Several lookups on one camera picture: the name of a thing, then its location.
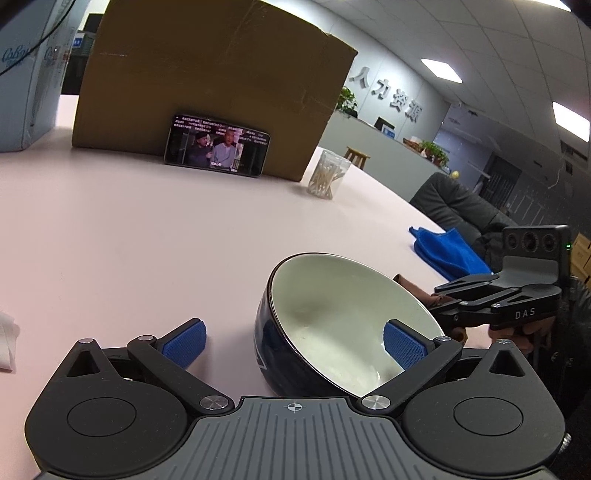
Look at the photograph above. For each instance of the dark cabinet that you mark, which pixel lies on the dark cabinet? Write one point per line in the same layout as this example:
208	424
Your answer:
81	55

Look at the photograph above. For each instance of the blue cloth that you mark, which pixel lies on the blue cloth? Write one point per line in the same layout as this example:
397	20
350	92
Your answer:
448	251

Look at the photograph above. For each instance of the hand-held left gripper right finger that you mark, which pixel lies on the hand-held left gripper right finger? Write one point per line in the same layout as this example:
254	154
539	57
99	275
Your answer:
406	344

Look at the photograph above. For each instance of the brown cardboard box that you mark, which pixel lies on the brown cardboard box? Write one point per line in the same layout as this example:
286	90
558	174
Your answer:
207	69

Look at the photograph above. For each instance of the brown cloth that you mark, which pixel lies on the brown cloth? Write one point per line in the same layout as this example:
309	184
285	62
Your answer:
415	290

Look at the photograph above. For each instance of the ceiling light panel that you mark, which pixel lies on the ceiling light panel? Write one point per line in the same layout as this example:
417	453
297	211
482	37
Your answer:
572	121
442	70

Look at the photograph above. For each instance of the clear cotton swab container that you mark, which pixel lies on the clear cotton swab container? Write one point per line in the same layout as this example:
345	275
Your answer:
328	175

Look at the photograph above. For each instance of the person's right hand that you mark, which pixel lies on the person's right hand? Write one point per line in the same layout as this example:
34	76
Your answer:
519	339

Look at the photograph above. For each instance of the wooden stool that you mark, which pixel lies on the wooden stool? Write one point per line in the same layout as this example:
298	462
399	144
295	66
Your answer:
356	158

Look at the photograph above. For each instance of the grey wall lettering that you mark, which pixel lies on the grey wall lettering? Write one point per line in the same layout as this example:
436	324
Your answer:
388	92

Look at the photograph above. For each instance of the dark padded chair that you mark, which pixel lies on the dark padded chair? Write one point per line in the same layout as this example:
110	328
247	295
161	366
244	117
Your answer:
457	207

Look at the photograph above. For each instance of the computer monitor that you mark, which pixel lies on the computer monitor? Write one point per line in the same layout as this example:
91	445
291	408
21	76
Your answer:
384	128

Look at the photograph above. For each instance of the potted green plant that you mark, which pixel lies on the potted green plant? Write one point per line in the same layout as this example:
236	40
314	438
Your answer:
435	153
347	100

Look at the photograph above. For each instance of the grey reception counter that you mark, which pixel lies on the grey reception counter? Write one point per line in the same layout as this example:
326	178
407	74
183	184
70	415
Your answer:
383	157

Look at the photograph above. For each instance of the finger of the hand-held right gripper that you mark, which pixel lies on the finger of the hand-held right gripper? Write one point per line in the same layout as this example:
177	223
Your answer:
466	284
455	318

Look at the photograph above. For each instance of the black smartphone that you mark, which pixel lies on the black smartphone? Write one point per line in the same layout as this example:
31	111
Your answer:
217	145

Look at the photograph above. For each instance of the large pale blue carton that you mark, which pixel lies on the large pale blue carton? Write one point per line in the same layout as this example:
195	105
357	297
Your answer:
23	106

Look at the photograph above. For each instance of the white tissue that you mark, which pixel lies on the white tissue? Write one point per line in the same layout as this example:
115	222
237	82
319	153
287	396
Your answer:
7	339

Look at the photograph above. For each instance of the tan storage box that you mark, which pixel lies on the tan storage box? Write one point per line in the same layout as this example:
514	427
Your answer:
582	256

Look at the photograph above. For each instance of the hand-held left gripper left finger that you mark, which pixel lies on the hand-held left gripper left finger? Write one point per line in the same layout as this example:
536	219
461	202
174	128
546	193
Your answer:
184	344

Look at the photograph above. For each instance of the dark blue ceramic bowl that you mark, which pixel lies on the dark blue ceramic bowl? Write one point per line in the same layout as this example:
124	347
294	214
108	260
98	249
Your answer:
332	314

